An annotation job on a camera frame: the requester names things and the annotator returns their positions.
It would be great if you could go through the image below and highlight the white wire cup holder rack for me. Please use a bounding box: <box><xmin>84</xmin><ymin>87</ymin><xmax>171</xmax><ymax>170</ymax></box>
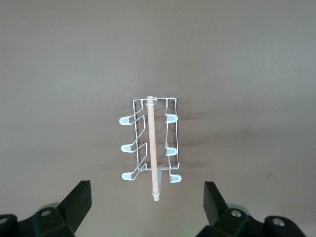
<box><xmin>118</xmin><ymin>95</ymin><xmax>183</xmax><ymax>202</ymax></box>

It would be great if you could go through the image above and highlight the brown table cover sheet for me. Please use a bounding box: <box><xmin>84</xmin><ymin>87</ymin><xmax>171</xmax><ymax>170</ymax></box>
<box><xmin>0</xmin><ymin>0</ymin><xmax>316</xmax><ymax>237</ymax></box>

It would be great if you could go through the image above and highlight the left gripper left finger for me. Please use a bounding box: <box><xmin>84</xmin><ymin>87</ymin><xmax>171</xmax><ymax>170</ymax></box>
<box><xmin>0</xmin><ymin>180</ymin><xmax>92</xmax><ymax>237</ymax></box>

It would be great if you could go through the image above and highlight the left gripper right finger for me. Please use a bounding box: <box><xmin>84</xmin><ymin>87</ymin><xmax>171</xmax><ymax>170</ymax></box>
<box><xmin>202</xmin><ymin>181</ymin><xmax>308</xmax><ymax>237</ymax></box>

